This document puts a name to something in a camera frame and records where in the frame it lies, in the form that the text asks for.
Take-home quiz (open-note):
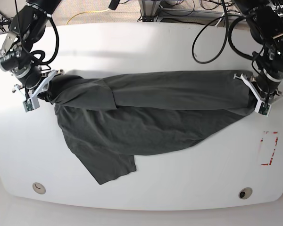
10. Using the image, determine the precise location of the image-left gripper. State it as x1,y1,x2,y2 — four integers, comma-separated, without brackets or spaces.
12,68,64,105

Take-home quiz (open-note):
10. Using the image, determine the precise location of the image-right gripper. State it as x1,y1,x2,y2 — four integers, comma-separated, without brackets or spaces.
233,69,283,111

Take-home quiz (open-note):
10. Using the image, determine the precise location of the dark grey T-shirt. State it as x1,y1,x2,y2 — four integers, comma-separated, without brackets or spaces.
46,71,256,185

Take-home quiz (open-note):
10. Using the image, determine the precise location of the red tape rectangle marking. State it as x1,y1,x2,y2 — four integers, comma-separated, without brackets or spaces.
258,131,279,166

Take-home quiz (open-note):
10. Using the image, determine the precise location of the black tripod stand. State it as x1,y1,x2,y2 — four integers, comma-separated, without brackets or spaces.
0,0,14,33

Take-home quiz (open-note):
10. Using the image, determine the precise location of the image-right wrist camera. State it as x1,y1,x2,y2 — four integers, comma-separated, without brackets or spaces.
258,102,271,117

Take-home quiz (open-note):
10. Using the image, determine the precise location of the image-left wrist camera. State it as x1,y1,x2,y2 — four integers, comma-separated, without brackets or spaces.
23,99,34,113

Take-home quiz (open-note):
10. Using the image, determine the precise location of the yellow cable on floor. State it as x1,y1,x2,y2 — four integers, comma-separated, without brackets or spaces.
66,8,110,25

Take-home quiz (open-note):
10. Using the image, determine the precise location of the left table cable grommet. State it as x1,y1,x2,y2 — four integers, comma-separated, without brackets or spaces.
32,182,46,195

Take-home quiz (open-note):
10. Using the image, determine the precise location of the table cable grommet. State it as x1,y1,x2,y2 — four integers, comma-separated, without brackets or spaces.
238,187,253,200
32,182,46,195

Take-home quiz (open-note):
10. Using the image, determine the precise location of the right table cable grommet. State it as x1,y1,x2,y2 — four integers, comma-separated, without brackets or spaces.
238,187,253,200

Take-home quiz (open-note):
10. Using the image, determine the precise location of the aluminium frame post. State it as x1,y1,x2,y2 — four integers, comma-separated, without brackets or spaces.
138,0,161,22

